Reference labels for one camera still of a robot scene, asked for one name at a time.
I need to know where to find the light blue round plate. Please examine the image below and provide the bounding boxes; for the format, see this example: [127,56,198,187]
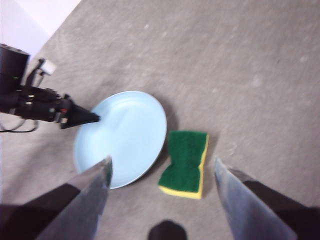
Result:
[73,90,168,190]

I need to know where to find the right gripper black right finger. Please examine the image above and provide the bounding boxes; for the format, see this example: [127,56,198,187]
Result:
[214,156,320,240]

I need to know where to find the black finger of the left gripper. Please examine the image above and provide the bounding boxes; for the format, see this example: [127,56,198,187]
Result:
[59,99,101,130]

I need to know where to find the yellow sponge with green pad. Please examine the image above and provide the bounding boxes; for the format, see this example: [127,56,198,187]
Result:
[157,130,210,200]

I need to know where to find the pale grey left wrist camera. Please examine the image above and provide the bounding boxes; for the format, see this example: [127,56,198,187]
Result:
[39,58,57,76]

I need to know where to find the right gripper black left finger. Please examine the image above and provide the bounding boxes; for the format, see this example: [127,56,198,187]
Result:
[0,154,113,240]

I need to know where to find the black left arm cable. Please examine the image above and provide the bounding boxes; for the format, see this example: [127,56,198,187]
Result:
[0,117,38,133]

